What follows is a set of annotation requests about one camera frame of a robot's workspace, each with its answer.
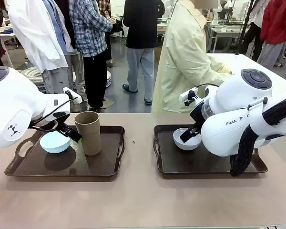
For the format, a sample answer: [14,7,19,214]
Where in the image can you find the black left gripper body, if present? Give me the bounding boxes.
[53,119,65,131]

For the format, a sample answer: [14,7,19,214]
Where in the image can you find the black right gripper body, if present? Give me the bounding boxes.
[189,101,205,127]

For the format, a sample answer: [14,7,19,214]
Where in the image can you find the pale grey bowl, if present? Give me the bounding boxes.
[173,127,202,151]

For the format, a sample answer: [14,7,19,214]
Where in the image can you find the tall tan cup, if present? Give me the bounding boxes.
[73,111,102,156]

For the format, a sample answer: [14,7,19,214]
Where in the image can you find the light blue bowl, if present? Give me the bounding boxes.
[40,130,72,154]

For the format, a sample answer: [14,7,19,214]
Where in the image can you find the person's right forearm yellow sleeve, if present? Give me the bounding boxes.
[193,70,229,84]

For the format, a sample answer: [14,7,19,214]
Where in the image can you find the person's left forearm yellow sleeve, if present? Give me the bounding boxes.
[206,53,233,75]

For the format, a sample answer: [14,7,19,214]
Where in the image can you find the dark brown plastic tray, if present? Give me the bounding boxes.
[4,125,126,177]
[153,124,268,179]

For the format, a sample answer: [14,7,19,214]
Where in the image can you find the person in yellow gown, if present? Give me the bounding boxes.
[152,0,233,113]

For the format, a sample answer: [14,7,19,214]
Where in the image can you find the white round floor unit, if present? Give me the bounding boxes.
[106,68,113,88]

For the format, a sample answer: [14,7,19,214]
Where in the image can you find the white rounded table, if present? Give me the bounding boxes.
[206,52,286,96]

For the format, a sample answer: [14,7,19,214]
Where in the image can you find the grey metal workbench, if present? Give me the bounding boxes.
[206,19,251,53]

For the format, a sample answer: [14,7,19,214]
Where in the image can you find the person in white shirt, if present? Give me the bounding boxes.
[8,0,75,95]

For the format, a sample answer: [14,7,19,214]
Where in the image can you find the wooden top workbench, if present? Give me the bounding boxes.
[157,18,169,36]

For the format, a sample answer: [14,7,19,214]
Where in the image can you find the slanted black pole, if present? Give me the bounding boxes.
[236,0,251,55]

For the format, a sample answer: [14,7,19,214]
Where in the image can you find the person in white top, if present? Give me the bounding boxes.
[242,0,270,62]

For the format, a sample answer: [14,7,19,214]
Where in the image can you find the person in plaid shirt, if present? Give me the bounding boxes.
[68,0,114,109]

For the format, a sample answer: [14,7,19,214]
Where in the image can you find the person in black shirt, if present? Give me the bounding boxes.
[122,0,159,105]

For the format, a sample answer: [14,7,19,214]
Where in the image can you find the person in red jacket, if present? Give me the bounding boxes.
[256,0,286,69]

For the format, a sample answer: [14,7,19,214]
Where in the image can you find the thin black camera cable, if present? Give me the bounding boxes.
[195,83,226,90]
[30,96,79,132]

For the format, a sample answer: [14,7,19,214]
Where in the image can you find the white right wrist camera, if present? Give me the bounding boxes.
[179,87,198,107]

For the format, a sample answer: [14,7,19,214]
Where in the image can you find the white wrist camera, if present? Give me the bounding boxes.
[179,87,198,107]
[63,87,83,104]

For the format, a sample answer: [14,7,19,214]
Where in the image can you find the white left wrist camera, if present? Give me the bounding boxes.
[63,87,83,104]

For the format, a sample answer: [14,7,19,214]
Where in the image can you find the coiled pale hose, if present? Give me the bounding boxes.
[20,66,45,84]

